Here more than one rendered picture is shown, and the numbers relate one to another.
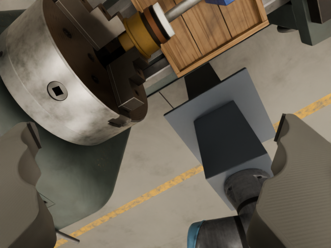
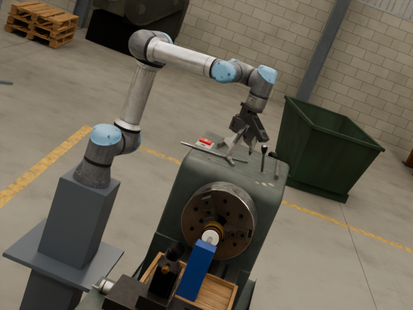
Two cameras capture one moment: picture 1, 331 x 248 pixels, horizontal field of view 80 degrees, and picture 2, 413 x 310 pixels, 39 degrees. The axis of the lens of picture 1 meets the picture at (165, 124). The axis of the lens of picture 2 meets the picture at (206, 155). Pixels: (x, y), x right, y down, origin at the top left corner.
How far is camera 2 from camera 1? 2.21 m
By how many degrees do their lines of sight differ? 56
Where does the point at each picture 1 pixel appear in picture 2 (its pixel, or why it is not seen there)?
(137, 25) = (220, 229)
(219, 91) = (98, 274)
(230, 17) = not seen: hidden behind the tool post
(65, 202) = (202, 158)
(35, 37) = (249, 206)
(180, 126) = (103, 246)
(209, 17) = not seen: hidden behind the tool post
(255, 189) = (107, 171)
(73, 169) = (208, 172)
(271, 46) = not seen: outside the picture
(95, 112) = (219, 187)
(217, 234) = (132, 144)
